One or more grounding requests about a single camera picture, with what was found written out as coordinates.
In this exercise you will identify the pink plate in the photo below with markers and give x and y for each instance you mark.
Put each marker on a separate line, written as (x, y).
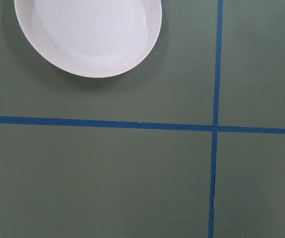
(91, 38)

